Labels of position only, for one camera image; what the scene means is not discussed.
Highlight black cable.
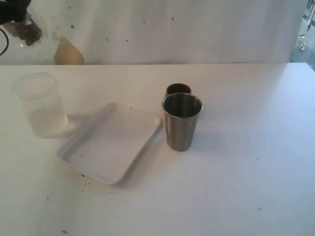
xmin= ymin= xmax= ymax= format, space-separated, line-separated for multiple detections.
xmin=0 ymin=28 xmax=9 ymax=56

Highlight translucent plastic cup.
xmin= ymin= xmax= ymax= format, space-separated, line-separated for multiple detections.
xmin=11 ymin=72 xmax=68 ymax=138

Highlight stainless steel cup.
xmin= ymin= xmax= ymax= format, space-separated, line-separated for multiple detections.
xmin=162 ymin=92 xmax=203 ymax=151

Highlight brown pellets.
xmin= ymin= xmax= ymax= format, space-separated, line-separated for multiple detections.
xmin=16 ymin=22 xmax=42 ymax=48

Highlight white rectangular tray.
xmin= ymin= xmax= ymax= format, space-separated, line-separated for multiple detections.
xmin=57 ymin=103 xmax=161 ymax=185

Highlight brown wooden cup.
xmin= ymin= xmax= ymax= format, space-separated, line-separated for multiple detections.
xmin=165 ymin=83 xmax=191 ymax=97

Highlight clear measuring beaker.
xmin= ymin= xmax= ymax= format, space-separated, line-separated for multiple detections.
xmin=2 ymin=11 xmax=43 ymax=48

